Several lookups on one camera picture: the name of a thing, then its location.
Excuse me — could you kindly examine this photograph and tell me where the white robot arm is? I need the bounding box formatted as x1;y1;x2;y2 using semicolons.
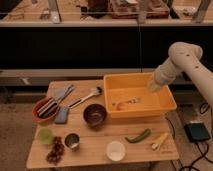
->
147;42;213;109

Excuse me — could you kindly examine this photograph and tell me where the metal cup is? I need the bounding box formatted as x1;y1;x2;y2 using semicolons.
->
65;133;80;150

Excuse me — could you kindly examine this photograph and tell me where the green plastic cup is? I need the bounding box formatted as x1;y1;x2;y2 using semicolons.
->
38;128;53;145

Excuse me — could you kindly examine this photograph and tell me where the yellow plastic bin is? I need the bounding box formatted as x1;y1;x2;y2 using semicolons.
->
103;72;177;118

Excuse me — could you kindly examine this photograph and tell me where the orange food piece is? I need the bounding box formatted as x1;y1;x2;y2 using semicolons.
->
115;102;126;111

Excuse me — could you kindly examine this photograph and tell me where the yellow corn piece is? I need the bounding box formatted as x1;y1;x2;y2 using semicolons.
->
151;132;168;150

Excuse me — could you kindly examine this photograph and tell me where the white dish brush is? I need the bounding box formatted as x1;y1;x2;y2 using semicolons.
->
68;87;102;108

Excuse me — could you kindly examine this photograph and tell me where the black foot pedal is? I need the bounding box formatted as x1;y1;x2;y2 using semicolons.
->
184;123;210;142

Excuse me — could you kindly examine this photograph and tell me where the green pepper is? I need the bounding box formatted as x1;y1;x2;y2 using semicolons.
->
125;128;151;143

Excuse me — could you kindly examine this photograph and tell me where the dark brown bowl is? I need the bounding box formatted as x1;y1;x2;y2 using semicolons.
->
83;104;107;127

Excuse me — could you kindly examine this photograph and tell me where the white small bowl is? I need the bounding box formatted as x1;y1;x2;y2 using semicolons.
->
106;141;126;162

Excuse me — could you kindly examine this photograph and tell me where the grey spatula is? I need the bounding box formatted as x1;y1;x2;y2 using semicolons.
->
53;84;74;102

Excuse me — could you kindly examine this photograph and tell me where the blue sponge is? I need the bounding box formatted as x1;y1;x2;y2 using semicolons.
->
54;107;69;124

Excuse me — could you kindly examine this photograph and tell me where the striped cloth in bowl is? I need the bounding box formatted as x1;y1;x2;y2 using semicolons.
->
37;98;57;117

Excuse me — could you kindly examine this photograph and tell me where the red bowl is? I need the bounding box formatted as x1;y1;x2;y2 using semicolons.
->
32;98;59;125

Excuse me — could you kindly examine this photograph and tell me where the bunch of purple grapes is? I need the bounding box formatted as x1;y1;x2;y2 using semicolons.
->
46;137;64;165

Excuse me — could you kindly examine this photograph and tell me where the black cable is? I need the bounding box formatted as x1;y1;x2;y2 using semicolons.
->
165;102;213;171

